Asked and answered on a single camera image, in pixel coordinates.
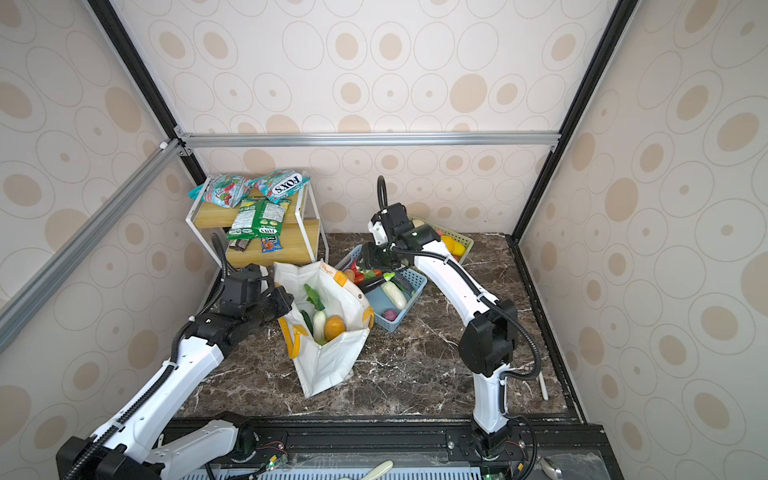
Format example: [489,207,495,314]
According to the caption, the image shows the long green cucumber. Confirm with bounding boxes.
[300,310,314,336]

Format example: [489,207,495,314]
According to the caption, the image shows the green leafy lettuce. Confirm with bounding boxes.
[303,284,325,311]

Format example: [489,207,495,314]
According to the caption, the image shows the white radish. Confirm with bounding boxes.
[312,310,327,345]
[381,281,408,310]

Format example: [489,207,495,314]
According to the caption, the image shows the orange fruit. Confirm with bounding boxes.
[325,315,347,342]

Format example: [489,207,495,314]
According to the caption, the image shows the white grocery bag yellow handles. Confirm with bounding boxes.
[274,261,374,398]

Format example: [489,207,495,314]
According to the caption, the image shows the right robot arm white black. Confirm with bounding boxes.
[362,203,542,458]

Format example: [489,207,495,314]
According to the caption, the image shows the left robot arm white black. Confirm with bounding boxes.
[56,265,294,479]

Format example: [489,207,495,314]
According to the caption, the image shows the red green candy bag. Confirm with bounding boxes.
[188,174,254,208]

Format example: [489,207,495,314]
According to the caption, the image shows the teal Fox's candy bag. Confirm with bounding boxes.
[249,169,310,203]

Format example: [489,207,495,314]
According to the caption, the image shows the blue plastic vegetable basket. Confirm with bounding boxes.
[336,245,427,333]

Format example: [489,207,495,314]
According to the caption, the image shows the small blue red candy packet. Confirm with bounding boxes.
[261,237,283,254]

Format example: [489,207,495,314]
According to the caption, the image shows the yellow lemon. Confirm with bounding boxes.
[441,235,466,259]

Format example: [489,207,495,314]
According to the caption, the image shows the green plastic fruit basket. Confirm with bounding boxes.
[412,217,474,264]

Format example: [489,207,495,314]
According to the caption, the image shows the small purple onion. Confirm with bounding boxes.
[383,309,398,322]

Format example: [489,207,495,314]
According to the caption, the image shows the green snack packet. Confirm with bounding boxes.
[227,197,291,241]

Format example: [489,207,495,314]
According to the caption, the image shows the white pen on table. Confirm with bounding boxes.
[537,372,550,402]

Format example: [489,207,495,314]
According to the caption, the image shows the white wire wooden shelf rack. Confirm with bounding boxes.
[186,171,327,269]

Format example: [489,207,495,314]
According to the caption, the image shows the horizontal aluminium frame bar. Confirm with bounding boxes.
[181,131,560,148]

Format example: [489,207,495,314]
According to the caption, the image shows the left slanted aluminium frame bar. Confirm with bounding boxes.
[1,139,182,350]

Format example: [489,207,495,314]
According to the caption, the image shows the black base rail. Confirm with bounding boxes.
[107,416,625,480]

